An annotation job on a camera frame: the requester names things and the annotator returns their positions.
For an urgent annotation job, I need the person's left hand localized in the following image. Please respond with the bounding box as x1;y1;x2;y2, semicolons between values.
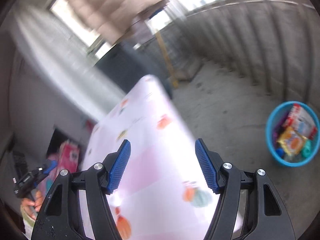
21;190;44;220

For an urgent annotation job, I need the metal dustpan box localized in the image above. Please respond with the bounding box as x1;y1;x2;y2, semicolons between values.
175;58;203;82

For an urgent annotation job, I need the yellow snack wrapper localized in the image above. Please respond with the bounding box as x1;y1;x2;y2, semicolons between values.
277;126;307;156

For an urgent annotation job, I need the pink floral quilt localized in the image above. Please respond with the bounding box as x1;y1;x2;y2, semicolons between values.
38;140;80;197

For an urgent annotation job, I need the white sheer curtain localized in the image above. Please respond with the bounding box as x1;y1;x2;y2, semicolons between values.
9;4;125;121

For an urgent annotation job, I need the beige puffer jacket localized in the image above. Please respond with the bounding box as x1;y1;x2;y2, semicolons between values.
67;0;168;45

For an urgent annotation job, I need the red white package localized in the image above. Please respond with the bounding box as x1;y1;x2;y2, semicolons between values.
283;103;317;140

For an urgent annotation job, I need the metal balcony railing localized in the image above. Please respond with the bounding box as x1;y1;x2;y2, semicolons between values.
139;0;319;105

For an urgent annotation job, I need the teal plastic bag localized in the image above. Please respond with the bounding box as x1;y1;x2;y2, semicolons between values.
301;140;312;159

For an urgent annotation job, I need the blue plastic trash bin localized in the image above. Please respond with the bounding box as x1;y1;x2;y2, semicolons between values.
265;101;319;167

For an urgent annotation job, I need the yellow broom handle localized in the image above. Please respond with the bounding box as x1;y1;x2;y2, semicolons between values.
155;30;178;88

